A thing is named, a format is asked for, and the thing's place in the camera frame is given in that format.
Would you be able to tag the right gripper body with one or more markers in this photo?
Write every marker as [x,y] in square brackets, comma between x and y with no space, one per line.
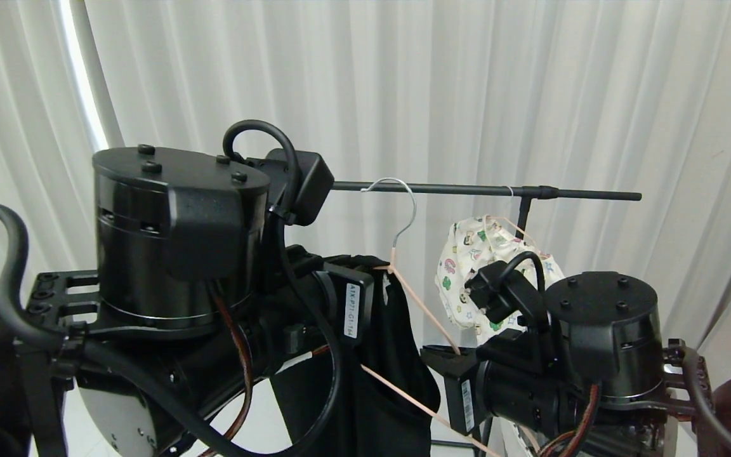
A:
[518,387]

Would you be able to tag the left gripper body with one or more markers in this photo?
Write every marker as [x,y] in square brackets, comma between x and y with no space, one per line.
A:
[334,298]

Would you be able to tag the black garment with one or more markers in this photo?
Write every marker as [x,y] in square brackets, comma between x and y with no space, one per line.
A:
[391,381]

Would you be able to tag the pink clothes hanger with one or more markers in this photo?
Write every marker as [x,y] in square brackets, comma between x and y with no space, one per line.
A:
[411,203]
[509,190]

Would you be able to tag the cream printed garment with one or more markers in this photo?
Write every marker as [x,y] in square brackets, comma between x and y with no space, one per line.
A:
[467,254]

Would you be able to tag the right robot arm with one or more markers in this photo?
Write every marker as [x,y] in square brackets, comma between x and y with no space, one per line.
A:
[606,330]

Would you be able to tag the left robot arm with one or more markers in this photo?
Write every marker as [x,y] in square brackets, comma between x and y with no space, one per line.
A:
[175,241]

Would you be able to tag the black clothes rack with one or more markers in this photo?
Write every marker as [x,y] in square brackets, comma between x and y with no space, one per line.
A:
[467,189]

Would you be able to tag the white curtain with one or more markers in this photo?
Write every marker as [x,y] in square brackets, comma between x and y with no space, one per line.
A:
[467,82]

